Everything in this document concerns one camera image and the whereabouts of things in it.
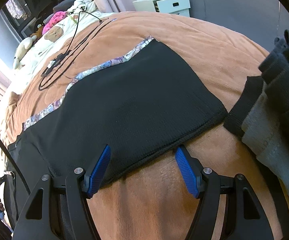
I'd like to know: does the black garment with patterned trim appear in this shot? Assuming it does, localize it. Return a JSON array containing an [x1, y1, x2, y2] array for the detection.
[[7, 35, 228, 188]]

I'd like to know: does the stack of folded clothes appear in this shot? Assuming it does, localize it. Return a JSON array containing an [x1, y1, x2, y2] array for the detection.
[[223, 29, 289, 223]]

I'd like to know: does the orange-brown bed blanket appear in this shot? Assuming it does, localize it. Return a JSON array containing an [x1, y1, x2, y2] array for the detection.
[[4, 12, 283, 239]]

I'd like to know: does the white plush toy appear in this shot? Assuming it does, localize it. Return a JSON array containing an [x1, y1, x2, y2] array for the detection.
[[13, 35, 37, 69]]

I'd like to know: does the white bear-print bedding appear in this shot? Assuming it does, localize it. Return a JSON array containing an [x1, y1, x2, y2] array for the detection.
[[15, 0, 112, 75]]

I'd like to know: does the pink plush item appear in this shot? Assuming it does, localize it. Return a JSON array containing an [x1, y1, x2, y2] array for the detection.
[[42, 11, 67, 35]]

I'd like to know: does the white bedside cabinet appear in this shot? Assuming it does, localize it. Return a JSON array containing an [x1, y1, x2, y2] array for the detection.
[[133, 0, 191, 17]]

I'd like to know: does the black earphone cable on bed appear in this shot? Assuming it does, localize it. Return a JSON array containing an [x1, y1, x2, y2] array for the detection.
[[38, 10, 117, 92]]

